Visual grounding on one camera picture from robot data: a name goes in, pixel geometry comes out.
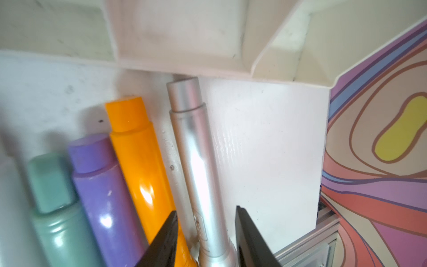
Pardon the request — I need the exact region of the silver microphone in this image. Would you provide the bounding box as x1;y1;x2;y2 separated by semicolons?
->
167;77;238;267

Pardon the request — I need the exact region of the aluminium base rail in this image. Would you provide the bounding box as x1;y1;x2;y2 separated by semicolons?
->
274;200;340;267

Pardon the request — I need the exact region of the translucent white plastic tube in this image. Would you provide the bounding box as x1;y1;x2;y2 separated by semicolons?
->
1;144;47;267

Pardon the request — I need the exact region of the orange microphone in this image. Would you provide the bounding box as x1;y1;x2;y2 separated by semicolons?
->
105;96;198;267

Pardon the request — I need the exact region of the purple microphone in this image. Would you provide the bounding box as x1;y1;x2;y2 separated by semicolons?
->
68;133;147;267

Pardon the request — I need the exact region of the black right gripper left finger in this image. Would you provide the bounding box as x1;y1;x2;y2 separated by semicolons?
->
135;211;179;267

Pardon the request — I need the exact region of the white desk file organizer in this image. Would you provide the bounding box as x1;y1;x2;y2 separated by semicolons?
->
1;1;427;87

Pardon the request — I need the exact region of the teal microphone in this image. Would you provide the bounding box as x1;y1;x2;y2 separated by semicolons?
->
27;153;105;267

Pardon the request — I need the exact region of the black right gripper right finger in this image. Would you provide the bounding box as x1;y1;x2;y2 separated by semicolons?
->
235;206;281;267

